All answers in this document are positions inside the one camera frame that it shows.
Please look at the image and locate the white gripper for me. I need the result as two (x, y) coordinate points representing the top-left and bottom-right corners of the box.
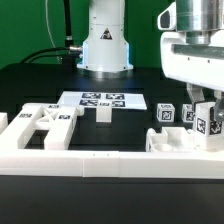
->
(157, 1), (224, 122)

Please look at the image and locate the white chair seat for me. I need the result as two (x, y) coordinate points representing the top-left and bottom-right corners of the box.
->
(145, 125), (224, 154)

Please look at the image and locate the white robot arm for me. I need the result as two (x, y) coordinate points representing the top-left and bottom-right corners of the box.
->
(78, 0), (224, 122)

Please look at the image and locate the white marker cube right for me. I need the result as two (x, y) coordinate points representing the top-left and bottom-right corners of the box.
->
(182, 104), (194, 123)

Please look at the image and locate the white marker cube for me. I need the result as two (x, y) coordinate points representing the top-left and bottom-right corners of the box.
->
(182, 104), (194, 123)
(157, 103), (175, 122)

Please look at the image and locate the white marker cube left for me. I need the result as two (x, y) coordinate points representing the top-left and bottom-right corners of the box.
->
(157, 103), (175, 122)

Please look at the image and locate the white block at left edge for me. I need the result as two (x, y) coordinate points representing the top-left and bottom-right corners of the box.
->
(0, 112), (8, 134)

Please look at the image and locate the white U-shaped fence frame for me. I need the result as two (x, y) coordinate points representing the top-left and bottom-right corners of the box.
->
(0, 116), (224, 179)

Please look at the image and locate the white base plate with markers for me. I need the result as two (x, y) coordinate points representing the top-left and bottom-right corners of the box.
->
(58, 91), (147, 110)

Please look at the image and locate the black cable bundle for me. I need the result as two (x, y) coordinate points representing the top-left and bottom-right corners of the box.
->
(20, 0), (84, 64)

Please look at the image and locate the white chair back frame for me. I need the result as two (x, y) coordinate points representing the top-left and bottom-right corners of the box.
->
(15, 103), (85, 150)

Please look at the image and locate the thin white cable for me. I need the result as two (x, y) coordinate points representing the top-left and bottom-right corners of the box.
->
(45, 0), (63, 64)

